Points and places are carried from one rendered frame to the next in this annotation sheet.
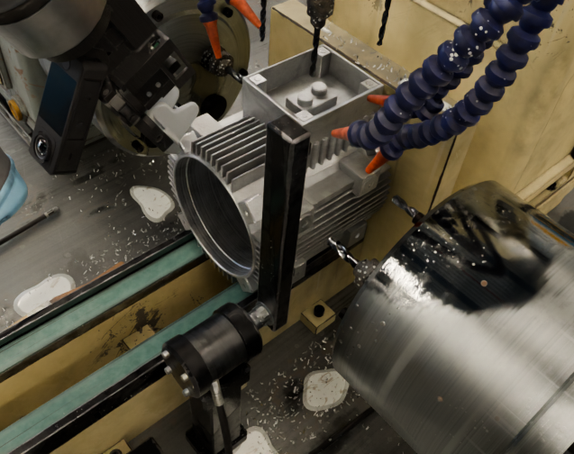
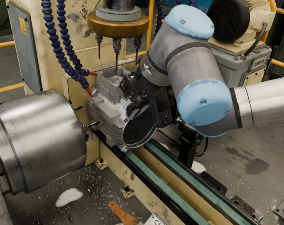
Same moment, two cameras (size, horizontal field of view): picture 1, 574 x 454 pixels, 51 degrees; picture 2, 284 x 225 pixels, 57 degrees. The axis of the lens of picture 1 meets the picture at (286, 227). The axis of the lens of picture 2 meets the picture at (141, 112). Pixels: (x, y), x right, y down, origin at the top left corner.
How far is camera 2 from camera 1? 87 cm
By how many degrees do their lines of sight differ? 63
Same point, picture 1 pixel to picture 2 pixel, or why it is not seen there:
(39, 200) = not seen: outside the picture
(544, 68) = (124, 40)
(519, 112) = (122, 55)
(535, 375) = not seen: hidden behind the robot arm
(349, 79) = (109, 73)
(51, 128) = (165, 110)
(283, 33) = (75, 83)
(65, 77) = (161, 91)
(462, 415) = not seen: hidden behind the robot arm
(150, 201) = (68, 197)
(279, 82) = (107, 86)
